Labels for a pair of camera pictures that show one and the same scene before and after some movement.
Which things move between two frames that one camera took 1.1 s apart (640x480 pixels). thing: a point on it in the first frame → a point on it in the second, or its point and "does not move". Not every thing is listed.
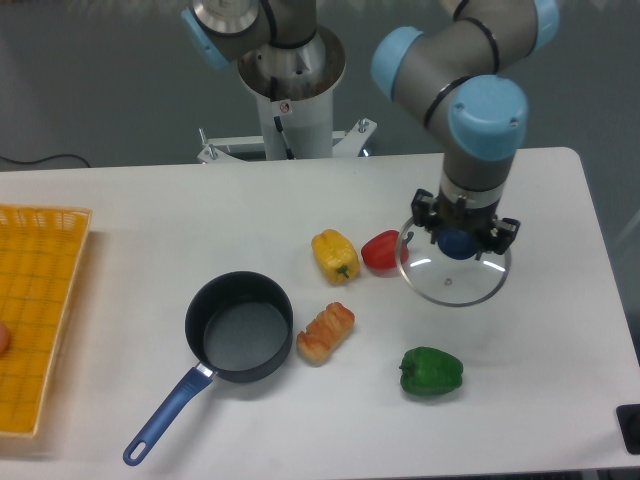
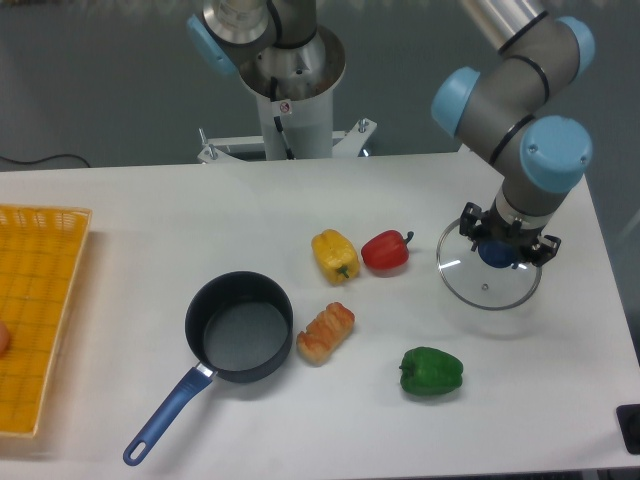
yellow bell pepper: [336, 256] does not move
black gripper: [438, 215] → [494, 227]
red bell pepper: [380, 250] does not move
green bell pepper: [427, 371] does not move
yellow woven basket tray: [41, 249] does not move
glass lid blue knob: [446, 272] → [481, 285]
